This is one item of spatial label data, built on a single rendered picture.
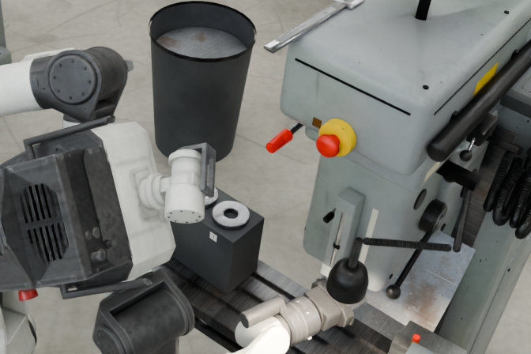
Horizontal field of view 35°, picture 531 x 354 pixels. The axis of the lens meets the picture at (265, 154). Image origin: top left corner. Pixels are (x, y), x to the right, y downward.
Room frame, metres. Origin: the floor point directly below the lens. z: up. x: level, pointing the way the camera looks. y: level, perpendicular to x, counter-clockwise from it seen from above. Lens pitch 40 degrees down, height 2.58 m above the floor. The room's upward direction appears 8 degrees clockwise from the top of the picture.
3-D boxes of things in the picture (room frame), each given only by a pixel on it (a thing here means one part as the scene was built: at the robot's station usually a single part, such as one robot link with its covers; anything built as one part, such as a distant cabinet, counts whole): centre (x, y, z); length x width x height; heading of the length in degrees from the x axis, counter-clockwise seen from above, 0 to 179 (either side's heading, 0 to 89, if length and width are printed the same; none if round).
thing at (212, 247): (1.49, 0.10, 1.08); 0.22 x 0.12 x 0.20; 57
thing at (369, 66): (1.28, -0.23, 1.81); 0.47 x 0.26 x 0.16; 150
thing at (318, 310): (1.20, -0.16, 1.17); 0.13 x 0.12 x 0.10; 41
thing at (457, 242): (1.12, -0.36, 1.58); 0.17 x 0.01 x 0.01; 167
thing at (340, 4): (1.18, -0.05, 1.89); 0.24 x 0.04 x 0.01; 148
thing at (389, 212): (1.27, -0.23, 1.47); 0.21 x 0.19 x 0.32; 60
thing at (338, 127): (1.06, -0.11, 1.76); 0.06 x 0.02 x 0.06; 60
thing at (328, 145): (1.04, -0.10, 1.76); 0.04 x 0.03 x 0.04; 60
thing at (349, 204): (1.17, -0.17, 1.45); 0.04 x 0.04 x 0.21; 60
